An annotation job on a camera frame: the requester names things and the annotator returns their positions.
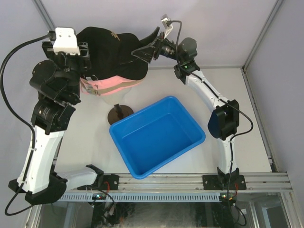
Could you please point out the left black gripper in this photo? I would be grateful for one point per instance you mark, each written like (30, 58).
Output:
(82, 60)

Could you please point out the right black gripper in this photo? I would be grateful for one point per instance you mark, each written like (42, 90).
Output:
(146, 52)

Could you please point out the dark cap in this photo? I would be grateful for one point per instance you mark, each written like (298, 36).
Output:
(133, 71)

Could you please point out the beige cap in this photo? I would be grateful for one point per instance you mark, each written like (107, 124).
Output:
(127, 85)

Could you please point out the pink baseball cap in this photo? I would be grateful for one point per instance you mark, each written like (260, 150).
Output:
(99, 92)

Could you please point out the dark round wooden stand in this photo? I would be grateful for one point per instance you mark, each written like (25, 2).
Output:
(119, 112)

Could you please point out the blue plastic bin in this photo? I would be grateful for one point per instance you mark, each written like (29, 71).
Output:
(156, 135)

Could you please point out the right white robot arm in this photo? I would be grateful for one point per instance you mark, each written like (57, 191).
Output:
(224, 119)

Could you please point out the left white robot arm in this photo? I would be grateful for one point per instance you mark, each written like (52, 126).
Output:
(56, 80)

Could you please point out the beige mannequin head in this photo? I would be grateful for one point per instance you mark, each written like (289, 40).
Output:
(115, 98)

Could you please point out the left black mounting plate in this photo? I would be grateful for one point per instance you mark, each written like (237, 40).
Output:
(107, 182)

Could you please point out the black mounting plate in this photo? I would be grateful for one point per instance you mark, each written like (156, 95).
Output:
(212, 182)
(107, 182)

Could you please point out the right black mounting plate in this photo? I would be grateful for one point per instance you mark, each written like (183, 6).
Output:
(212, 182)

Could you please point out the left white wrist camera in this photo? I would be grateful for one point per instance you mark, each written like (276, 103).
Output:
(66, 41)

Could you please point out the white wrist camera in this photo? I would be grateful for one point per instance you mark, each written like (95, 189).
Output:
(166, 21)
(66, 41)

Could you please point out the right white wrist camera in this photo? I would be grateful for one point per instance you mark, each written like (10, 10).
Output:
(166, 21)

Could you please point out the aluminium mounting rail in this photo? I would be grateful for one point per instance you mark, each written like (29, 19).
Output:
(193, 182)

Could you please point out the perforated grey cable duct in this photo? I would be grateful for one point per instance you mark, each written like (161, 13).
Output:
(139, 197)

